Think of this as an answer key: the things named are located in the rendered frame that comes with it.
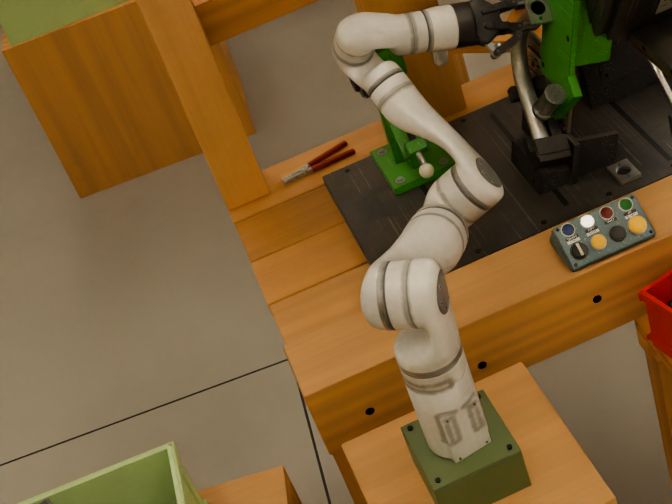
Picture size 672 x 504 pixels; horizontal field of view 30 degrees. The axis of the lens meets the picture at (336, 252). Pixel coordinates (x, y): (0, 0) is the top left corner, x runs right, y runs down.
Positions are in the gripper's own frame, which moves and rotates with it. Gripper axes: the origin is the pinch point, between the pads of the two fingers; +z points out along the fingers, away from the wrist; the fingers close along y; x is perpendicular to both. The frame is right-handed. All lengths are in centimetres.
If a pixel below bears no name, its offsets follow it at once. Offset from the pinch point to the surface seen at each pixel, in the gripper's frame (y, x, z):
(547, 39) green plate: -4.5, 1.7, 2.9
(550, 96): -15.1, -0.5, -0.2
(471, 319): -49, 1, -23
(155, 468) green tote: -61, 5, -77
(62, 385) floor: -30, 180, -92
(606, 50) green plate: -9.8, -3.9, 10.2
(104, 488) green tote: -62, 7, -85
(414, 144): -14.0, 21.6, -18.8
